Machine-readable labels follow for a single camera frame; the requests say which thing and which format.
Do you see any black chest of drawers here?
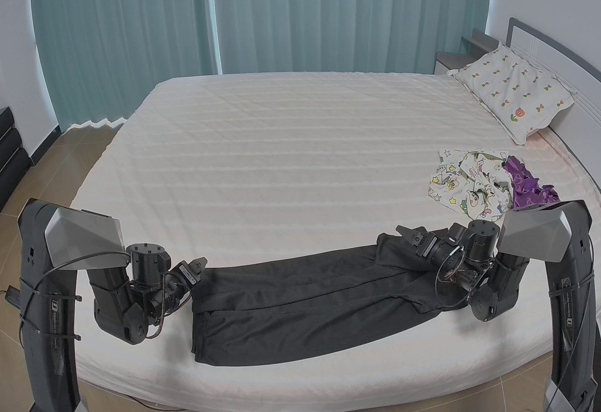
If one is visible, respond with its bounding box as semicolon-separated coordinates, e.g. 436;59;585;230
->
0;106;31;209

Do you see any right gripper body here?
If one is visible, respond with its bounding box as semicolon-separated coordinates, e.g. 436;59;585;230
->
412;234;464;268

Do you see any blue-green curtain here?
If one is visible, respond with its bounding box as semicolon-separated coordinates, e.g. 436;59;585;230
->
30;0;221;126
209;0;494;73

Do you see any bed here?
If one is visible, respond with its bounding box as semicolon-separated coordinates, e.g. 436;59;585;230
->
70;17;601;401

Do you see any black cable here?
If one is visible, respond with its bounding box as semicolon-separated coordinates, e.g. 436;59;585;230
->
18;250;130;340
434;255;470;307

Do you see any white printed garment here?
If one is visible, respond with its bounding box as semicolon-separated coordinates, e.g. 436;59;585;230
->
426;147;512;220

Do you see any grey topped bedside table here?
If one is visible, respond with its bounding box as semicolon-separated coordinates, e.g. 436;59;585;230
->
436;51;470;75

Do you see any black T-shirt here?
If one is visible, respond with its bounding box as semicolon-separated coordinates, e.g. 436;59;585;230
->
190;228;470;366

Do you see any white printed pillow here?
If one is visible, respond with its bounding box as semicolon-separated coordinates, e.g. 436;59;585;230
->
448;41;576;145

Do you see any purple satin garment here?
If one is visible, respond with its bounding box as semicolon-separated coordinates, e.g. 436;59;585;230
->
502;156;560;210

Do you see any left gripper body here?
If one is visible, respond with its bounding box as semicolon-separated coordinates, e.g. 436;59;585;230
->
162;262;204;303

